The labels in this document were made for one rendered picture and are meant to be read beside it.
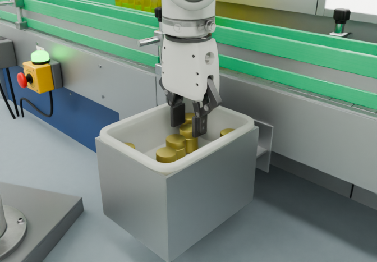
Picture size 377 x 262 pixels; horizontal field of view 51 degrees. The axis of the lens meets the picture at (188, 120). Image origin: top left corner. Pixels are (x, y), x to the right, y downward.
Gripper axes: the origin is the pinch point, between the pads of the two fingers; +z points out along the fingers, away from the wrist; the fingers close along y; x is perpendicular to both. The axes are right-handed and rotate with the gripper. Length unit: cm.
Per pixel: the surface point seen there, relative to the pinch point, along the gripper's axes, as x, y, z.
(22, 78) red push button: 9, 51, 3
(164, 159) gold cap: 9.9, -4.7, 1.7
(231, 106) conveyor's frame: -12.1, 0.2, 1.0
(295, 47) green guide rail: -14.3, -11.2, -12.7
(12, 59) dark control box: 1, 76, 5
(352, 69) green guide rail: -14.7, -21.2, -11.2
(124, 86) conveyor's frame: -1.9, 22.0, 0.0
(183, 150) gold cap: 4.2, -3.1, 3.2
